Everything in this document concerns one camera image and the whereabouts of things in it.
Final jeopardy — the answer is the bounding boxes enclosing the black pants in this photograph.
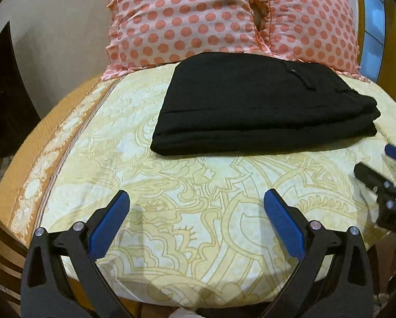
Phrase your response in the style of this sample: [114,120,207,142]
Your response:
[150,52,381,156]

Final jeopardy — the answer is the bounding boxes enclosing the wooden headboard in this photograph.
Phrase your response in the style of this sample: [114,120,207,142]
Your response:
[350,0,396,101]

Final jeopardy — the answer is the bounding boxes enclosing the cream patterned bed sheet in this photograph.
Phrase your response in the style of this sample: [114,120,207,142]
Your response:
[0,65,396,308]

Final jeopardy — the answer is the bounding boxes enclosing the right pink polka dot pillow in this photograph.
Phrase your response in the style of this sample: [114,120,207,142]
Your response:
[252,0,366,81]

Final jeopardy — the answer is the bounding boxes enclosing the pink polka dot pillow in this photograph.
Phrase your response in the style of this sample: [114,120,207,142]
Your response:
[252,0,366,81]
[102,0,270,81]

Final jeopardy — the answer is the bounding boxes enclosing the black television screen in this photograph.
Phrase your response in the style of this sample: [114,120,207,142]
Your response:
[0,24,40,158]

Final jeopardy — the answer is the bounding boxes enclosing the left pink polka dot pillow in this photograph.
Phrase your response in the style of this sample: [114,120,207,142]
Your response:
[102,0,270,81]

